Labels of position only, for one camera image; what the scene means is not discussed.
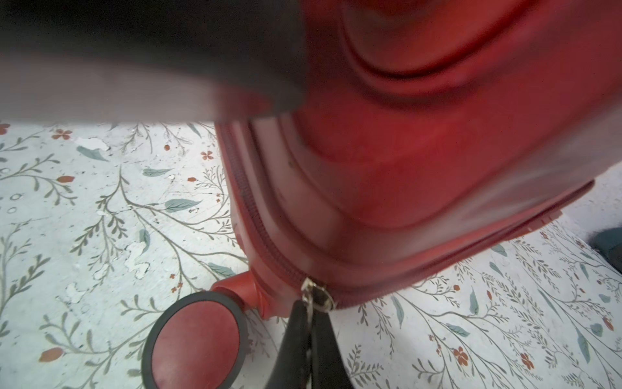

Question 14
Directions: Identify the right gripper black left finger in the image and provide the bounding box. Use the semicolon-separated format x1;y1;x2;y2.
265;301;310;389

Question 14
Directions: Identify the red hard-shell suitcase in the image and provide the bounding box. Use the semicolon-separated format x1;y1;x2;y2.
141;1;621;388

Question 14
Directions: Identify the teal twin-bell alarm clock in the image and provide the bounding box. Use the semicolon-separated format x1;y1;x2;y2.
590;227;622;272

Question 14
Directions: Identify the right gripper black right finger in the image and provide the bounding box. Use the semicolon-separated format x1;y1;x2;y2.
310;311;354;389

